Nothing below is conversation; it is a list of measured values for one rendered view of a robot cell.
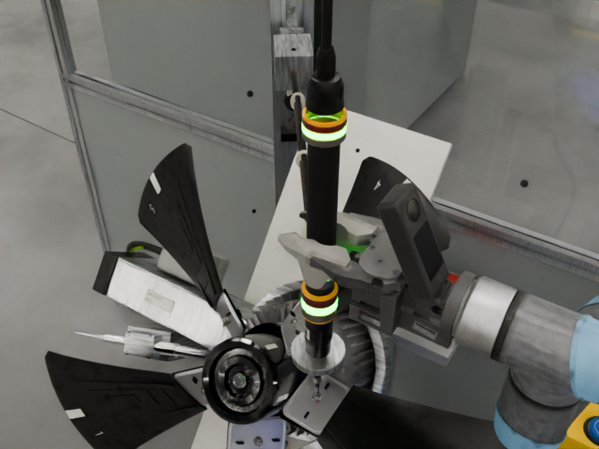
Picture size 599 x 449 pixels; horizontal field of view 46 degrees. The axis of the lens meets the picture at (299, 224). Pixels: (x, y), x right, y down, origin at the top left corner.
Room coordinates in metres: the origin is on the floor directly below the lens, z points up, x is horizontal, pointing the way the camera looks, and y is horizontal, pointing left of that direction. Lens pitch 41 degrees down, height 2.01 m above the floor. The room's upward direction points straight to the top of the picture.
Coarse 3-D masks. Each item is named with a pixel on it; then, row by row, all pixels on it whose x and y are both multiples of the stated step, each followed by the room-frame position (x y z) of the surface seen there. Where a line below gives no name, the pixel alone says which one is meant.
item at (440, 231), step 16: (368, 160) 0.83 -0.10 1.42; (368, 176) 0.80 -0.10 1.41; (384, 176) 0.78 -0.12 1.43; (400, 176) 0.76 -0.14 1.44; (352, 192) 0.81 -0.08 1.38; (368, 192) 0.78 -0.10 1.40; (384, 192) 0.75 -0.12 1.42; (352, 208) 0.78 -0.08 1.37; (368, 208) 0.75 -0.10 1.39; (432, 208) 0.68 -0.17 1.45; (432, 224) 0.66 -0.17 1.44; (448, 240) 0.64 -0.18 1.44; (352, 256) 0.69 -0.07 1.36
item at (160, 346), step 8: (96, 336) 0.80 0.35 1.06; (104, 336) 0.79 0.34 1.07; (112, 336) 0.79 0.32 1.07; (120, 336) 0.79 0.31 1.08; (120, 344) 0.78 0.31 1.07; (160, 344) 0.75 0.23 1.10; (168, 344) 0.75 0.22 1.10; (176, 344) 0.75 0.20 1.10; (160, 352) 0.74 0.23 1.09; (168, 352) 0.74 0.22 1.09; (176, 352) 0.73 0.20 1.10; (184, 352) 0.73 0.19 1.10; (192, 352) 0.73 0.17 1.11; (200, 352) 0.72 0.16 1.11; (208, 352) 0.72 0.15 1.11
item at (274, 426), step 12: (264, 420) 0.58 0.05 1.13; (276, 420) 0.59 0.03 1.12; (228, 432) 0.56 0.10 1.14; (240, 432) 0.56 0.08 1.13; (252, 432) 0.57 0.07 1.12; (264, 432) 0.57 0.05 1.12; (276, 432) 0.58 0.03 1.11; (228, 444) 0.55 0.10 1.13; (252, 444) 0.56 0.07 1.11; (264, 444) 0.56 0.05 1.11; (276, 444) 0.57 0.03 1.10
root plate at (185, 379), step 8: (200, 368) 0.64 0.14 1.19; (176, 376) 0.64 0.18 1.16; (184, 376) 0.64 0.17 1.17; (192, 376) 0.64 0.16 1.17; (200, 376) 0.63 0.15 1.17; (184, 384) 0.64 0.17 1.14; (192, 384) 0.64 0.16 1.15; (200, 384) 0.64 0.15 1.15; (192, 392) 0.64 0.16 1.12; (200, 392) 0.64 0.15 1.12; (200, 400) 0.64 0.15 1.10
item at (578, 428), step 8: (592, 408) 0.64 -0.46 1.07; (584, 416) 0.63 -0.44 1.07; (592, 416) 0.63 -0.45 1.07; (576, 424) 0.62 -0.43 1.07; (584, 424) 0.61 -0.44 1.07; (568, 432) 0.60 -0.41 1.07; (576, 432) 0.60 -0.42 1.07; (584, 432) 0.60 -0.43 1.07; (568, 440) 0.59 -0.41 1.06; (576, 440) 0.59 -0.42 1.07; (584, 440) 0.59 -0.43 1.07; (592, 440) 0.59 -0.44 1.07; (560, 448) 0.60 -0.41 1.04; (568, 448) 0.59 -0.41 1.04; (576, 448) 0.59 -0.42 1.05; (584, 448) 0.58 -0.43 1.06; (592, 448) 0.58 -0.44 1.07
